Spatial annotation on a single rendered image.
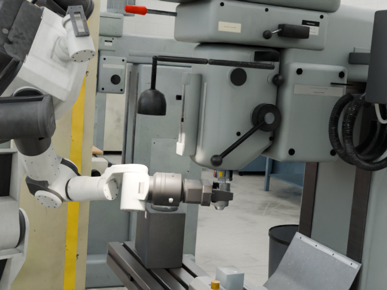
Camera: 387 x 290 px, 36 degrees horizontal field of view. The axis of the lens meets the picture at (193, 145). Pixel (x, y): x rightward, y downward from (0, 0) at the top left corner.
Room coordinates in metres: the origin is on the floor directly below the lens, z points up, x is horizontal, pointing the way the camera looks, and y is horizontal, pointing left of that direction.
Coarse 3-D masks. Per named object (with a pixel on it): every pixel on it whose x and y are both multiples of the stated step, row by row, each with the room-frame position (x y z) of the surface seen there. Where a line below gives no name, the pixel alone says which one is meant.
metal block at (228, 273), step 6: (216, 270) 1.50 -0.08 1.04; (222, 270) 1.47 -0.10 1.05; (228, 270) 1.48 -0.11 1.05; (234, 270) 1.48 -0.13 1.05; (240, 270) 1.48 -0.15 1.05; (216, 276) 1.50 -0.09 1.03; (222, 276) 1.46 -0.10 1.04; (228, 276) 1.45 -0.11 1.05; (234, 276) 1.46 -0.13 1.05; (240, 276) 1.46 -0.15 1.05; (222, 282) 1.46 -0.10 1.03; (228, 282) 1.45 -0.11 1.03; (234, 282) 1.46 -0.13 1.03; (240, 282) 1.46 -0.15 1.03; (228, 288) 1.45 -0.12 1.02; (234, 288) 1.46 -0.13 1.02; (240, 288) 1.46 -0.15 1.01
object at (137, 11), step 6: (126, 6) 1.54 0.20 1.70; (132, 6) 1.55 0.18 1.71; (138, 6) 1.55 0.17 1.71; (144, 6) 1.56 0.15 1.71; (126, 12) 1.55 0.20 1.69; (132, 12) 1.55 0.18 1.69; (138, 12) 1.55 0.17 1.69; (144, 12) 1.56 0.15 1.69; (150, 12) 1.57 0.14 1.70; (156, 12) 1.58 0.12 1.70; (162, 12) 1.58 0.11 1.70; (168, 12) 1.59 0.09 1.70; (174, 12) 1.60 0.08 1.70
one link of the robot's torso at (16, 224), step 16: (0, 160) 1.82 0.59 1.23; (16, 160) 1.82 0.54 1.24; (0, 176) 1.82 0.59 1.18; (16, 176) 1.82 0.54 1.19; (0, 192) 1.83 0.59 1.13; (16, 192) 1.81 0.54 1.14; (0, 208) 1.77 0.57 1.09; (16, 208) 1.81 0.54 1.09; (0, 224) 1.77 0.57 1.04; (16, 224) 1.80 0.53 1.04; (0, 240) 1.77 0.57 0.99; (16, 240) 1.81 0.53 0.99
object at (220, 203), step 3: (213, 186) 1.56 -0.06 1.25; (216, 186) 1.55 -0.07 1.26; (219, 186) 1.54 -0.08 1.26; (228, 186) 1.55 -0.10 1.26; (219, 189) 1.54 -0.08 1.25; (222, 189) 1.54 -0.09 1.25; (225, 189) 1.54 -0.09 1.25; (228, 189) 1.55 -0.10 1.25; (213, 201) 1.55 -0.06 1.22; (216, 201) 1.54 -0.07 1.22; (219, 201) 1.54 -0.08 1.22; (222, 201) 1.54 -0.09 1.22; (225, 201) 1.55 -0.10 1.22; (228, 201) 1.56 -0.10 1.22; (213, 204) 1.55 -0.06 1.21; (216, 204) 1.54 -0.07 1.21; (219, 204) 1.54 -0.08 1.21; (222, 204) 1.54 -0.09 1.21; (225, 204) 1.55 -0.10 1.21; (228, 204) 1.56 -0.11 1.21
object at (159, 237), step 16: (160, 208) 1.88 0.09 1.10; (176, 208) 1.91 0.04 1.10; (144, 224) 1.93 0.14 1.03; (160, 224) 1.86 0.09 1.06; (176, 224) 1.88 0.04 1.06; (144, 240) 1.91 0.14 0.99; (160, 240) 1.86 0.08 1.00; (176, 240) 1.88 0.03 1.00; (144, 256) 1.89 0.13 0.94; (160, 256) 1.86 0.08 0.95; (176, 256) 1.88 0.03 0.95
